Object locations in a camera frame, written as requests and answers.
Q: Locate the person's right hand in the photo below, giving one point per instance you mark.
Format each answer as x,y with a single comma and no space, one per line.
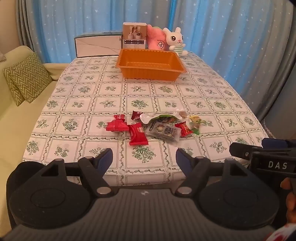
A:
291,206

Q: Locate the brown product box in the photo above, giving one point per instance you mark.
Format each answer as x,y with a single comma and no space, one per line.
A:
135,34

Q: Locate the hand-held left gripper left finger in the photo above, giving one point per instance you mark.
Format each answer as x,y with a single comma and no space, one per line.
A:
105,158

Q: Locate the silver and green snack packet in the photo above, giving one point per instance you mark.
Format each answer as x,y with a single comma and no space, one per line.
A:
148,117

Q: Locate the green zigzag cushion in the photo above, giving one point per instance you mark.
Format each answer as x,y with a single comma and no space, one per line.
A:
27,74
13,95

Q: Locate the blue starry curtain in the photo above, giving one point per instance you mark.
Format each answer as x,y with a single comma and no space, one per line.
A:
69,23
231,34

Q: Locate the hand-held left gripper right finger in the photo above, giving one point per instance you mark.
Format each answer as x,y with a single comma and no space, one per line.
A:
182,160

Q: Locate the clear dark-printed snack packet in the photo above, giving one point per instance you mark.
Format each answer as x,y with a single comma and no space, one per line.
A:
163,131

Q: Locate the red bow-wrapped candy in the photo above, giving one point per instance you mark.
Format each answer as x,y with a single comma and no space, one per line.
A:
119,117

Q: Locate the person's right forearm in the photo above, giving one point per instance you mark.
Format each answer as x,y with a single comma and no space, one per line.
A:
286,234

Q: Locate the small red snack packet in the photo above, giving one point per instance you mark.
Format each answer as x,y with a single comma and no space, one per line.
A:
183,129

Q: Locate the white bunny plush toy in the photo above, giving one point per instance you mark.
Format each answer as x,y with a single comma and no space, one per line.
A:
174,38

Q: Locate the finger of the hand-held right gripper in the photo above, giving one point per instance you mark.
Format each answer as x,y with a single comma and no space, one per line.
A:
275,142
242,150

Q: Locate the orange plastic tray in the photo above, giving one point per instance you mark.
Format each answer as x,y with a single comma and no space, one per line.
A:
150,71

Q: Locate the dark red snack packet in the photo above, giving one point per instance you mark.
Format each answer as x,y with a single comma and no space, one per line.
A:
136,115

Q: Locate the pale green sofa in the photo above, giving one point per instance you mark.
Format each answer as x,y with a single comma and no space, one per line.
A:
27,120

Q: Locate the large red snack packet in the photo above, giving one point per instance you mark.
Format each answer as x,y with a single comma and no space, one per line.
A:
138,135

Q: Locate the brown candy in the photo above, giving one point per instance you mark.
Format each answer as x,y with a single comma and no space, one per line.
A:
183,114

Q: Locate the pink plush toy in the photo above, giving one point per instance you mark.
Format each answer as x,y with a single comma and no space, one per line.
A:
155,39

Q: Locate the yellow and green candy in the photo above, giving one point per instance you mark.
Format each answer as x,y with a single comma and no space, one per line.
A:
194,120

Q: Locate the long white box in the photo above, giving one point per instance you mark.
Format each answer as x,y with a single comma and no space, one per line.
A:
97,46

